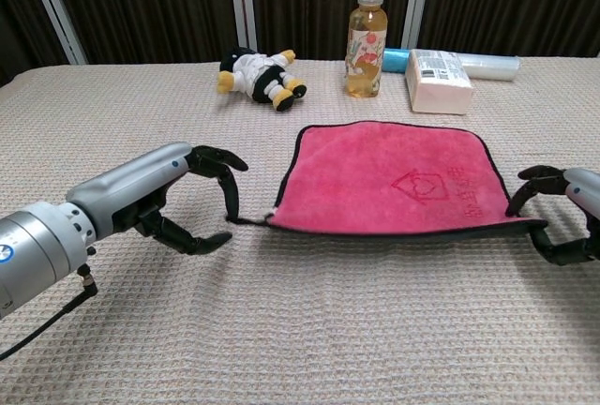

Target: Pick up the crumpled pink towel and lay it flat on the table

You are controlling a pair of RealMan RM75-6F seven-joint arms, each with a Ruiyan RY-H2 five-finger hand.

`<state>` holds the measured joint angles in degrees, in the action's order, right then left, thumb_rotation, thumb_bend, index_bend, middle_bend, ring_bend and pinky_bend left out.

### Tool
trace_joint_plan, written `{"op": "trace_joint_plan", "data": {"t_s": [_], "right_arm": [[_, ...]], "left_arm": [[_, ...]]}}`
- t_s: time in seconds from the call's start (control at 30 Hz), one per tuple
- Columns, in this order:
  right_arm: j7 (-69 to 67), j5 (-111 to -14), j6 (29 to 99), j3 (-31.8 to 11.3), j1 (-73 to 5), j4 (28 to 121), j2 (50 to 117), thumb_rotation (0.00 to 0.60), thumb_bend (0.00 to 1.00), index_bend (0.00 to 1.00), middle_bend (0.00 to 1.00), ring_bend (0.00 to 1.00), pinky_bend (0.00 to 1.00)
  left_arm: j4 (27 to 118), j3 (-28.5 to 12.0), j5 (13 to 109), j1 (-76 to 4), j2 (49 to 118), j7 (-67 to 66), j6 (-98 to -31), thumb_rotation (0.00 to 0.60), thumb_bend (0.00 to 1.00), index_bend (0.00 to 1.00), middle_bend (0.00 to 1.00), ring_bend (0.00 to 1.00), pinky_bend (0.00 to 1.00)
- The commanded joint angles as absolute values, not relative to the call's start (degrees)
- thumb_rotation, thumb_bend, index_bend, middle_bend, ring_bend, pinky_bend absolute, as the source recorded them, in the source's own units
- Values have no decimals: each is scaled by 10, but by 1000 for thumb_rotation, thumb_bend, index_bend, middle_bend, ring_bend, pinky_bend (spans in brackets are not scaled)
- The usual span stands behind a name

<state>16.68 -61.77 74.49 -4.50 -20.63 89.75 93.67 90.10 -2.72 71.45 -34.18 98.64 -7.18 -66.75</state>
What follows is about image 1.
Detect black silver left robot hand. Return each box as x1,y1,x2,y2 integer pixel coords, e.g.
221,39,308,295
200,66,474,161
65,142,249,257

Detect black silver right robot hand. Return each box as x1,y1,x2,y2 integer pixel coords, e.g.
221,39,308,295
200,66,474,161
504,164,600,267

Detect pink and grey towel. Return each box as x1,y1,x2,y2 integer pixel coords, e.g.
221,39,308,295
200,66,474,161
226,120,549,238

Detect clear plastic bag roll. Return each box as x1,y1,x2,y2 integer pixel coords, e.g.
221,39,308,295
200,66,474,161
457,52,521,83

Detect black white yellow plush toy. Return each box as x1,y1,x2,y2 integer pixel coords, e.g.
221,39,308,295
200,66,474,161
216,46,308,113

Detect white tissue pack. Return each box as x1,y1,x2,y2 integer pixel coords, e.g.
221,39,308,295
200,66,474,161
404,48,476,116

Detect dark brown curtain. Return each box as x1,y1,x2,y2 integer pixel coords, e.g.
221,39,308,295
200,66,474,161
0,0,600,87

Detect beige waffle tablecloth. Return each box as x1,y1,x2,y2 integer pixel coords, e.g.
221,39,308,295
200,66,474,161
0,55,600,405

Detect blue plastic bag roll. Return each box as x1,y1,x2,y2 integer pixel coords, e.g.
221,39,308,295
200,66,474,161
382,47,413,74

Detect yellow tea bottle white cap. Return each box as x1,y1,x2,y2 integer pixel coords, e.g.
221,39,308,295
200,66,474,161
344,0,388,99

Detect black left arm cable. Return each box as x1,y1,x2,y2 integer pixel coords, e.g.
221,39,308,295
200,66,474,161
0,263,100,362

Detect white partition frame post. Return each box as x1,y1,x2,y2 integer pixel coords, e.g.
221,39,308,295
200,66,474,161
226,0,259,53
400,0,435,50
21,0,89,67

